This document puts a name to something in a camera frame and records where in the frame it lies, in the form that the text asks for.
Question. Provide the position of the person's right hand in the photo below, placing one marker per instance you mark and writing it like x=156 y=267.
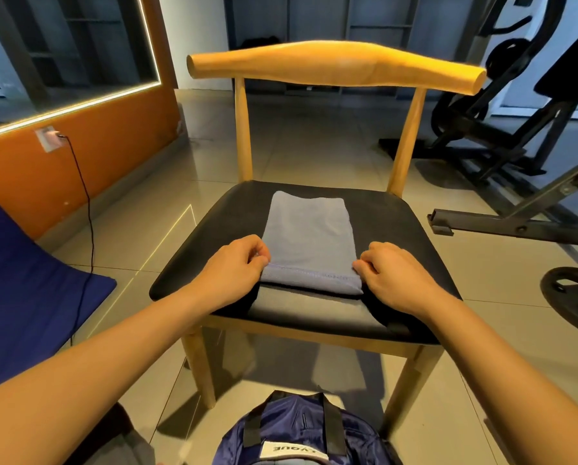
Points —
x=395 y=276

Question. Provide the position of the person's left hand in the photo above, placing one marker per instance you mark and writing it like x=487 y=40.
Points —
x=231 y=271

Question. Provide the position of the single blue-grey towel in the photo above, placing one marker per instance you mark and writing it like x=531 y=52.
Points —
x=308 y=237

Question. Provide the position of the navy blue bag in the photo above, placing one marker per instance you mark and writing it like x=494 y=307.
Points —
x=298 y=436

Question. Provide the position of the person's left forearm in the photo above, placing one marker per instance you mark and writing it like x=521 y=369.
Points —
x=76 y=382

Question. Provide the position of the person's right forearm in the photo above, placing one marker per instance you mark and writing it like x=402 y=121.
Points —
x=521 y=382

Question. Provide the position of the person's left leg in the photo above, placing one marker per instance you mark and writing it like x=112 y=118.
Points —
x=110 y=438

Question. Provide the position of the wooden chair with black seat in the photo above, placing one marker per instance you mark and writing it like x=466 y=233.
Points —
x=405 y=223

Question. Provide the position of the black and grey gym machine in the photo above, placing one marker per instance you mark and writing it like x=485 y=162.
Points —
x=521 y=179

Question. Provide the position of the loose black weight plate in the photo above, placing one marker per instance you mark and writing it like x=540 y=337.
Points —
x=571 y=300

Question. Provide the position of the dark blue mat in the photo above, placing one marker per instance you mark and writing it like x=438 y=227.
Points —
x=27 y=295

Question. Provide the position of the grey shelf unit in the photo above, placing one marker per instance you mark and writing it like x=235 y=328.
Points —
x=357 y=14

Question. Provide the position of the white wall socket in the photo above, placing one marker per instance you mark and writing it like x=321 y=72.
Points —
x=49 y=139

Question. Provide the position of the wall mirror with light strip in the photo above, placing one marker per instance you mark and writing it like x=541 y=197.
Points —
x=66 y=43

